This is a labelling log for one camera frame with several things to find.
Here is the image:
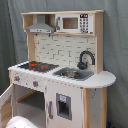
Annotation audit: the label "white oven door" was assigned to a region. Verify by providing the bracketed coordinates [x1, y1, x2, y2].
[0, 85, 14, 128]

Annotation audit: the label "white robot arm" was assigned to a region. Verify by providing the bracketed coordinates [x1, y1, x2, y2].
[6, 116, 38, 128]

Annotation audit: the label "wooden toy kitchen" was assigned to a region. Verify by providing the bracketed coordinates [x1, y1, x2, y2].
[0, 9, 117, 128]

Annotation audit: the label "metal sink basin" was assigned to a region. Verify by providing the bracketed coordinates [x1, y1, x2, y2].
[54, 67, 93, 81]

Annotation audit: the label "black toy faucet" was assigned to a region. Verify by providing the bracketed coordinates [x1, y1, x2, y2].
[77, 50, 95, 70]

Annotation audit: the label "black stovetop red burners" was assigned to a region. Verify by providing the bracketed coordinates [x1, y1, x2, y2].
[21, 61, 57, 73]

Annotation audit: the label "right oven knob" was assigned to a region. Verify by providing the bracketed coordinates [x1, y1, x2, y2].
[33, 81, 38, 87]

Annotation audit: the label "oven knob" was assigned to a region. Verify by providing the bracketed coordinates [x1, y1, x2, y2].
[14, 76, 20, 81]
[33, 81, 38, 87]

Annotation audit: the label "grey ice dispenser panel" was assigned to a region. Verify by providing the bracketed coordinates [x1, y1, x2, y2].
[56, 93, 72, 120]

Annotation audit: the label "toy microwave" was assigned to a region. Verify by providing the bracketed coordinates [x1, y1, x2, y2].
[56, 14, 94, 34]

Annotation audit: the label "grey range hood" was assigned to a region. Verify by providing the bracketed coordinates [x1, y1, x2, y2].
[26, 15, 55, 34]

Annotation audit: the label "left oven knob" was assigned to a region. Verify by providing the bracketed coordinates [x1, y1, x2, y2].
[14, 76, 20, 81]

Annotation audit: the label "grey backdrop curtain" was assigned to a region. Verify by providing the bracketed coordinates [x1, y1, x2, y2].
[0, 0, 128, 128]

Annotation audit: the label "grey fridge door handle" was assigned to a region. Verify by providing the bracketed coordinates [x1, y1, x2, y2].
[48, 101, 53, 119]

